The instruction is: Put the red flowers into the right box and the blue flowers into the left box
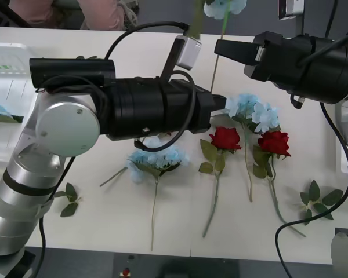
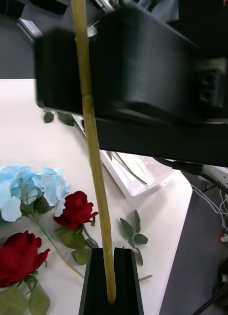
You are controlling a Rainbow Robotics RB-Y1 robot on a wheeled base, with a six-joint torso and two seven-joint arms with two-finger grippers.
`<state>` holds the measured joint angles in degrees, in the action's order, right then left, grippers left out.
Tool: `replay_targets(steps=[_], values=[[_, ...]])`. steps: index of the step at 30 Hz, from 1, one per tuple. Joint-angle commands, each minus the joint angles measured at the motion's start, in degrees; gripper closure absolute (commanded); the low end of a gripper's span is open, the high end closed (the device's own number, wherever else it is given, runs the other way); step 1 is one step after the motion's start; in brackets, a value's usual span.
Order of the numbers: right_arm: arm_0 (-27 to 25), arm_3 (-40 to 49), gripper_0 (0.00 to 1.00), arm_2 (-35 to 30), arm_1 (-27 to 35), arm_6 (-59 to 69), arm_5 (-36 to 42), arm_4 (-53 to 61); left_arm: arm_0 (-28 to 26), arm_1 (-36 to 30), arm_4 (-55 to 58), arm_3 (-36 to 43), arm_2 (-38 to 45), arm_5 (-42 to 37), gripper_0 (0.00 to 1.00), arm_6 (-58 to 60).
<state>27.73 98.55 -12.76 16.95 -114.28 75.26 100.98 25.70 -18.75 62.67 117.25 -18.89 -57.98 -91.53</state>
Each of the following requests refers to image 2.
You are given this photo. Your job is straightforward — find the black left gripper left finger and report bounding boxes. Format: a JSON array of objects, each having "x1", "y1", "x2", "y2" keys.
[{"x1": 78, "y1": 248, "x2": 112, "y2": 315}]

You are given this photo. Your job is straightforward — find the loose green leaf twig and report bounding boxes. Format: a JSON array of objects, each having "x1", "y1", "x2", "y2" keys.
[
  {"x1": 43, "y1": 110, "x2": 75, "y2": 127},
  {"x1": 119, "y1": 209, "x2": 154, "y2": 283}
]

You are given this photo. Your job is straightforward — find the shallow white box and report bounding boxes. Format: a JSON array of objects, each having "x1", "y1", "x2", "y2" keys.
[{"x1": 72, "y1": 114, "x2": 175, "y2": 197}]

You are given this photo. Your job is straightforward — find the white cable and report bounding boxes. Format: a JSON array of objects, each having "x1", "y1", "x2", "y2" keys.
[{"x1": 192, "y1": 184, "x2": 228, "y2": 223}]

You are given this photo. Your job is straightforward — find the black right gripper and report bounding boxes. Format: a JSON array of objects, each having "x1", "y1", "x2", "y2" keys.
[{"x1": 34, "y1": 4, "x2": 228, "y2": 168}]

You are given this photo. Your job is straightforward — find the red artificial rose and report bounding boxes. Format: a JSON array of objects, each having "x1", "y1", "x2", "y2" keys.
[
  {"x1": 0, "y1": 230, "x2": 51, "y2": 315},
  {"x1": 53, "y1": 190, "x2": 99, "y2": 266}
]

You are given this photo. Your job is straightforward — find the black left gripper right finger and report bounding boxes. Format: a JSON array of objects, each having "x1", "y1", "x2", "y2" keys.
[{"x1": 113, "y1": 248, "x2": 144, "y2": 315}]

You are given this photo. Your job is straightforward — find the pale blue artificial flower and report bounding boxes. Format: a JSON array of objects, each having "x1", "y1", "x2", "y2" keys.
[
  {"x1": 70, "y1": 0, "x2": 117, "y2": 303},
  {"x1": 0, "y1": 164, "x2": 85, "y2": 279}
]

